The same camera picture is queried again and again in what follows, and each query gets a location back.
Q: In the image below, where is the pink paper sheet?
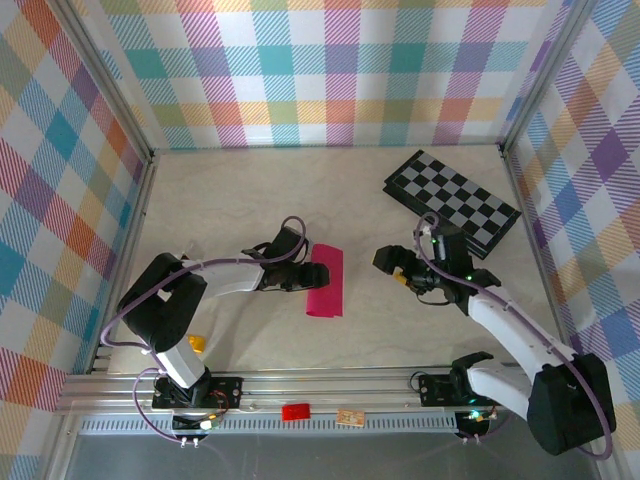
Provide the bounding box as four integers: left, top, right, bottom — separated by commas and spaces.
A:
304, 243, 347, 319

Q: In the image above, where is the black grey folded chessboard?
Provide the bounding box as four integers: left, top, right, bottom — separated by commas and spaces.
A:
382, 149, 523, 261

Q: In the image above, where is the black controller board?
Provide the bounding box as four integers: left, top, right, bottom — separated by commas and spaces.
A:
172, 412, 224, 435
457, 408, 496, 436

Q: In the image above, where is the grey metal plate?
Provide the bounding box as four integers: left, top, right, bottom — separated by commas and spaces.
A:
49, 432, 616, 480

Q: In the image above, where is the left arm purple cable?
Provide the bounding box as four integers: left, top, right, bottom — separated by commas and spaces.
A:
101, 215, 309, 446

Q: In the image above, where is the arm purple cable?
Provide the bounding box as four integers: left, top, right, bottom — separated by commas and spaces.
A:
101, 215, 309, 446
413, 212, 617, 460

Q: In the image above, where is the aluminium side rail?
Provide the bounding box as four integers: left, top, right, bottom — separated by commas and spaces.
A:
499, 144, 576, 369
87, 149, 160, 376

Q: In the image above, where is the aluminium mounting rail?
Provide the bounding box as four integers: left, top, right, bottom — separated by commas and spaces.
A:
54, 367, 606, 416

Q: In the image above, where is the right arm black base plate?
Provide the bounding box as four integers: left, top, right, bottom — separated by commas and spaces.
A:
418, 372, 484, 407

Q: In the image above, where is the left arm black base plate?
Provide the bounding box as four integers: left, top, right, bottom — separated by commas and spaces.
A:
152, 375, 245, 410

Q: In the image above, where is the grey slotted cable duct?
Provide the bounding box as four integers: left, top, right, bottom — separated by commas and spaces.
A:
79, 417, 459, 435

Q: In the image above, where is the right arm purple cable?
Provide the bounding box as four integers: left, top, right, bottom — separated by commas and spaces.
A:
413, 212, 617, 460

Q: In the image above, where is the aluminium frame post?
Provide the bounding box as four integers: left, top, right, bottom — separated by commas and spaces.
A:
499, 0, 600, 154
52, 0, 157, 162

